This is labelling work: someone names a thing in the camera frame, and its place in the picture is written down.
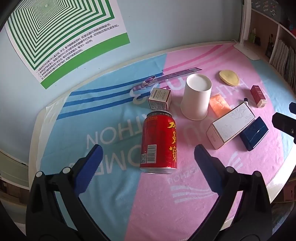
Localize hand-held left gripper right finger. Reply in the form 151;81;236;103
194;144;273;241

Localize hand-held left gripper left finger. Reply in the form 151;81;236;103
26;144;104;241

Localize maroon carton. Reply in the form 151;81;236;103
250;85;268;108

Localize red drink can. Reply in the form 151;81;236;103
140;110;178;174

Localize white paper cup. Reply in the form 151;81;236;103
180;73;213;121

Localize yellow round sponge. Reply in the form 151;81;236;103
219;70;240;87

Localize purple toothbrush package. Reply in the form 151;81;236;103
132;67;202;91

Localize navy blue box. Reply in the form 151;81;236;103
239;116;269;152

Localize long white patterned box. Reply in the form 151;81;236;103
206;102;256;150

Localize row of grey notebooks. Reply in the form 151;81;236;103
269;38;296;87

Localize pink and blue printed towel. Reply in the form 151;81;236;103
35;42;296;241

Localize orange clay packet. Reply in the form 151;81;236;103
209;93;232;117

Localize dark pen holder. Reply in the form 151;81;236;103
265;34;275;58

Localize white desk lamp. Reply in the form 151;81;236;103
232;0;260;61

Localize small white carton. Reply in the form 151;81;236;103
148;88;172;112

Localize white-edged bookshelf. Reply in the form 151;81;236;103
248;0;296;91

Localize green striped wall poster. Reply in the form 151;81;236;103
5;0;130;90

